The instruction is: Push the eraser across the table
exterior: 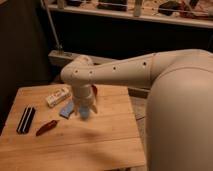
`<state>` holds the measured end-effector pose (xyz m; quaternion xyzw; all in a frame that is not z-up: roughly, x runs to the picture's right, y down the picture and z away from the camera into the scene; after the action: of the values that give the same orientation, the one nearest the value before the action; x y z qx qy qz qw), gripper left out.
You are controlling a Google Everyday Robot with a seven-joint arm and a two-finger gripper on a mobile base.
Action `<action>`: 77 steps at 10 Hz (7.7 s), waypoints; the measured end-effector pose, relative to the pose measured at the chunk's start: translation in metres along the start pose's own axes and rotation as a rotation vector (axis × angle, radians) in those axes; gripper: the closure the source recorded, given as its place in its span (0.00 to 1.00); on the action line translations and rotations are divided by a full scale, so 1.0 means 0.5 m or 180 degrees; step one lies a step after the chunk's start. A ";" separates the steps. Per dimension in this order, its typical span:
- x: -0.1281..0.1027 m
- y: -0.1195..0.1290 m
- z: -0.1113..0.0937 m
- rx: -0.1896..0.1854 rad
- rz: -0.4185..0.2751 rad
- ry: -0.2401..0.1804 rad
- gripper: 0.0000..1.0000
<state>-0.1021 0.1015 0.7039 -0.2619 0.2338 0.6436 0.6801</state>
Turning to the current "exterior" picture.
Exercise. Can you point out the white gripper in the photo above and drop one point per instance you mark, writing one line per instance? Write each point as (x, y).
(83, 96)

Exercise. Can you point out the red object behind arm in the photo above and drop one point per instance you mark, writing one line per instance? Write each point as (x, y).
(95, 90)

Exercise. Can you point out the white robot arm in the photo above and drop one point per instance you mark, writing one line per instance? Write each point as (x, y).
(179, 123)

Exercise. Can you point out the blue sponge block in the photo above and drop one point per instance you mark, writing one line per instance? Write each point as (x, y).
(68, 109)

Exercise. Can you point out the black rectangular case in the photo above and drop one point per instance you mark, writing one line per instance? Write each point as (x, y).
(26, 120)

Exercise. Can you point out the grey metal lamp pole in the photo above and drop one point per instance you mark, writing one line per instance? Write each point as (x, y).
(58, 44)

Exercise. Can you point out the white wooden shelf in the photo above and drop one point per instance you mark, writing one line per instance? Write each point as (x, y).
(194, 13)

